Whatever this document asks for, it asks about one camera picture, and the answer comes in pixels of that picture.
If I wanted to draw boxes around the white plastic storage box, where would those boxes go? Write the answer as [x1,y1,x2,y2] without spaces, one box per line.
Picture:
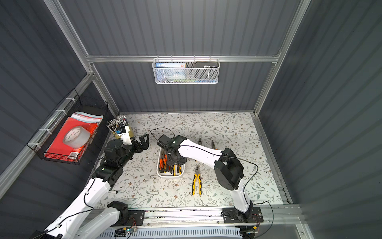
[156,149,186,179]

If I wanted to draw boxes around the large yellow black pliers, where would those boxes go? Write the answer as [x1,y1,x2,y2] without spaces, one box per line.
[192,165,202,195]

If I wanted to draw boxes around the orange long nose pliers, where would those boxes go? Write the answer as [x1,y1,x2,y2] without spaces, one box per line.
[158,154,168,173]

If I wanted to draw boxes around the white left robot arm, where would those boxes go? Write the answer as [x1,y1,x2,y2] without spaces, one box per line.
[30,134,149,239]

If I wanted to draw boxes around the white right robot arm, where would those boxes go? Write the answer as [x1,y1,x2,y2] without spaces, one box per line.
[157,135,253,222]

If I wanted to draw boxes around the yellow black pliers in box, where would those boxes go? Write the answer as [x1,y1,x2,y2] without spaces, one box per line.
[173,164,182,177]

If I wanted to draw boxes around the blue box in basket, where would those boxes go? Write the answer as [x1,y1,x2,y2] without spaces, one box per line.
[155,62,187,68]

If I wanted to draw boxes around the yellow pen holder cup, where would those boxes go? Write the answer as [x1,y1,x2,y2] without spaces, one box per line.
[125,125,132,138]

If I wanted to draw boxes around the bundle of pens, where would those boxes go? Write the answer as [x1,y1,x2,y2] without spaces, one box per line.
[106,116,128,134]

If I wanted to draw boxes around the floral table mat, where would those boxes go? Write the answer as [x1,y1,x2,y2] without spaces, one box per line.
[96,113,283,209]

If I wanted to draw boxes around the clear tape roll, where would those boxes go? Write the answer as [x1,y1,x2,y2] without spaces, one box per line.
[63,126,91,148]

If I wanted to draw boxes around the red paper packet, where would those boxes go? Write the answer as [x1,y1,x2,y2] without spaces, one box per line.
[44,117,99,163]

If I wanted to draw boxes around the small circuit board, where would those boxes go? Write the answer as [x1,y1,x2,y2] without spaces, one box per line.
[113,227,137,239]

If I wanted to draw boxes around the black device in basket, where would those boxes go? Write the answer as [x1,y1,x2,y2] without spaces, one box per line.
[195,61,219,68]

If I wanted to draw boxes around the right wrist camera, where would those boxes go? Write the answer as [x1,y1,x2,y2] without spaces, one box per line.
[157,134,171,150]

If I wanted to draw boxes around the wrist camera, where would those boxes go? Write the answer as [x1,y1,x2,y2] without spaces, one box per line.
[115,125,132,145]
[157,134,171,150]

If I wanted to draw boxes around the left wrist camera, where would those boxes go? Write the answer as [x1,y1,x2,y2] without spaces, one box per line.
[115,125,132,145]

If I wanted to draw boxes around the aluminium front rail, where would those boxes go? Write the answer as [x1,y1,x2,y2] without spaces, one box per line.
[128,203,306,228]

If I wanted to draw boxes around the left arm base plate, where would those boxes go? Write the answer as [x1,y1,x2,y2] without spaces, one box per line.
[113,209,145,227]

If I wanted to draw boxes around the black wire wall basket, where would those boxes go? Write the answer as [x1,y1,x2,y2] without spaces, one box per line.
[27,91,108,164]

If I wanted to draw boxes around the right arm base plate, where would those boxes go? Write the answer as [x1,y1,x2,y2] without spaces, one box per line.
[221,207,264,224]

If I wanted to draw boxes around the white mesh wall basket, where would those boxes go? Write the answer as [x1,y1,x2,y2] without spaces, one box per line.
[152,59,220,85]

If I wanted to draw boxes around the white ventilated cable duct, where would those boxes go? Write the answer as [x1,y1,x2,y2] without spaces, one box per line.
[97,227,242,239]

